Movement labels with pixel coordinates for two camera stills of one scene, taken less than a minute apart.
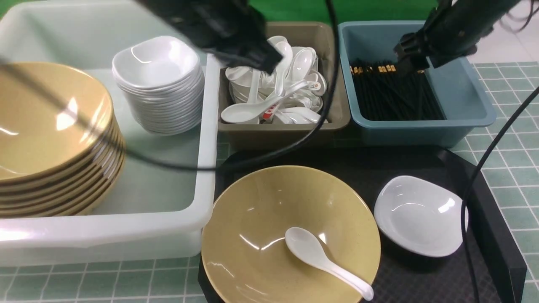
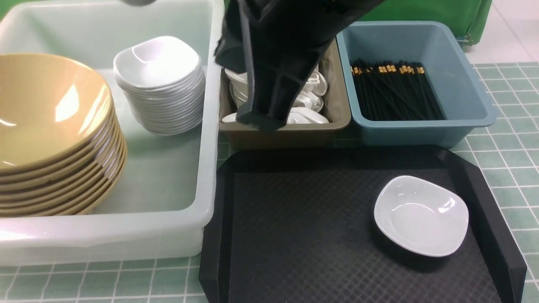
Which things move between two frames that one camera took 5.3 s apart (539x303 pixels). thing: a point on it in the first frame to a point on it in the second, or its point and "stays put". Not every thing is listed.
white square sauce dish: (419, 216) stays put
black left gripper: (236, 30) to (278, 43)
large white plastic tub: (168, 192) stays put
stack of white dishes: (163, 78) stays put
